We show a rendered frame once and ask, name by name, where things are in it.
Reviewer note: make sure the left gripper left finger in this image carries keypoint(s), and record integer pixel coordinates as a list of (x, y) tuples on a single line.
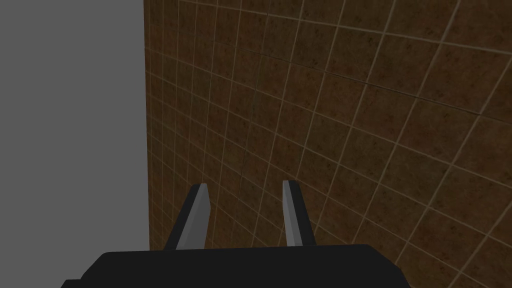
[(192, 224)]

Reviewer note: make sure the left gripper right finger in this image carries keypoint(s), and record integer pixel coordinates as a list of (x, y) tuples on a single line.
[(298, 220)]

